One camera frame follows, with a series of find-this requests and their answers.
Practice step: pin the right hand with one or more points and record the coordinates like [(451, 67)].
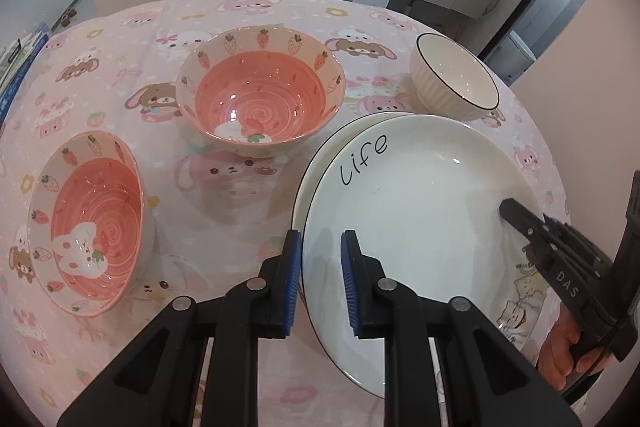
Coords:
[(556, 363)]

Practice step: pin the white trash bin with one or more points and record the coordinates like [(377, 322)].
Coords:
[(511, 58)]

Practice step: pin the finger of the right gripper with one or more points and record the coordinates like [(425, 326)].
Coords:
[(536, 230)]

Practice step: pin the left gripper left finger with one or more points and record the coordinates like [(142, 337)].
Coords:
[(197, 363)]

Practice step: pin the pink cartoon tablecloth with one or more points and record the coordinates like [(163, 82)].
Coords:
[(217, 216)]

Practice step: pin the pink strawberry bowl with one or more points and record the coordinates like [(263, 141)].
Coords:
[(259, 91), (90, 228)]

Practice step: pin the large white Life plate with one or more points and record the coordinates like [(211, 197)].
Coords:
[(422, 194)]

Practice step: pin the white ribbed bowl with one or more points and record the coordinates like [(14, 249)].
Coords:
[(450, 81)]

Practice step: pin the pair of slippers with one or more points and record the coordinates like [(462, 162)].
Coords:
[(65, 18)]

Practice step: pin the white plate with cartoon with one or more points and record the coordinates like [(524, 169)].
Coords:
[(323, 158)]

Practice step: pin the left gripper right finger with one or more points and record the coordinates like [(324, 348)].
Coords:
[(444, 363)]

